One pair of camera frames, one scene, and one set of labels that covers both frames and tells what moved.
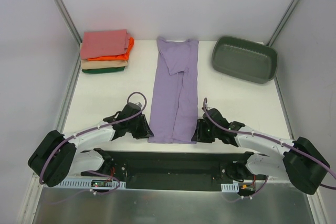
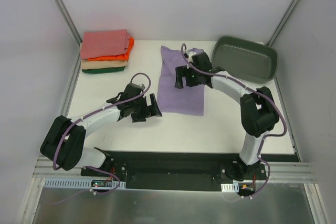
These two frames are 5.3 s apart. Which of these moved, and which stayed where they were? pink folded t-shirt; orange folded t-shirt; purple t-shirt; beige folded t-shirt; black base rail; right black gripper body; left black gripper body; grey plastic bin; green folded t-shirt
Moved: left black gripper body; right black gripper body; purple t-shirt
Stayed: green folded t-shirt; pink folded t-shirt; beige folded t-shirt; orange folded t-shirt; grey plastic bin; black base rail
